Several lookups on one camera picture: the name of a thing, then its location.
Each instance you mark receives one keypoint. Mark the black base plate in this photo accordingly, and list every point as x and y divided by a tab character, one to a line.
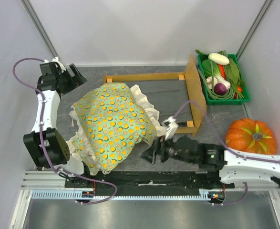
163	182

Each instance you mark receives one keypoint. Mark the green plastic tray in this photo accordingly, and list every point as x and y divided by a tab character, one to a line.
225	100

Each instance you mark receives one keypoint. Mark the toy bok choy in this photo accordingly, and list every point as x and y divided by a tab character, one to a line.
211	69

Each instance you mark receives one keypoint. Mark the large lemon print cushion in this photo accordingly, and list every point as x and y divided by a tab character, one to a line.
111	120

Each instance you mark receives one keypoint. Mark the purple toy onion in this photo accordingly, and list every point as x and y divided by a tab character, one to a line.
220	89

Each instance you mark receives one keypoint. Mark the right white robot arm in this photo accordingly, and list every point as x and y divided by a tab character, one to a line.
222	166

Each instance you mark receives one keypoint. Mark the white toy mushroom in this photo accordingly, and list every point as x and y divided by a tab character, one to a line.
211	82

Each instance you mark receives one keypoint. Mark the orange toy carrot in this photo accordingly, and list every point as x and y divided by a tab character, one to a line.
222	72

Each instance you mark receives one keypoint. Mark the grey slotted cable duct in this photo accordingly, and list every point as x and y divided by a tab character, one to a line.
82	195

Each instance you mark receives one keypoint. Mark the green toy spinach leaves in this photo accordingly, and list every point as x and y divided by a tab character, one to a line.
233	72

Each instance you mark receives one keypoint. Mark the white toy radish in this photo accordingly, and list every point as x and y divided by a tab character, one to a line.
218	58

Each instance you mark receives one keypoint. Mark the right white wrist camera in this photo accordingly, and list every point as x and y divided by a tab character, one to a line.
171	126

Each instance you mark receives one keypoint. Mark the wooden pet bed frame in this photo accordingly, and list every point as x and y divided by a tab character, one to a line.
193	85

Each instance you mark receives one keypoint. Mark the green toy long beans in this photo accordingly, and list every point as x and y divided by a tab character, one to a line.
213	76

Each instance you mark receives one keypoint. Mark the orange toy pumpkin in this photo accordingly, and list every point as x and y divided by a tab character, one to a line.
251	136

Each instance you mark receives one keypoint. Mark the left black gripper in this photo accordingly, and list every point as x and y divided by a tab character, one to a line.
78	79

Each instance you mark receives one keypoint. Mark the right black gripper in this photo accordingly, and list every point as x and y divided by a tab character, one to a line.
161	150

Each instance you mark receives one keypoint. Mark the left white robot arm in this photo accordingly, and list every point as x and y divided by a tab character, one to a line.
44	143

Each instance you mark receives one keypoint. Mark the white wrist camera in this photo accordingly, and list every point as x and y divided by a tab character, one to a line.
171	126
61	68

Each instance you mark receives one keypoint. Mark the small lemon print pillow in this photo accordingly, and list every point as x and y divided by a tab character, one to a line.
73	149

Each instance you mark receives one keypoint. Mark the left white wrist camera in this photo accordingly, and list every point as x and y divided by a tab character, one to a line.
61	68

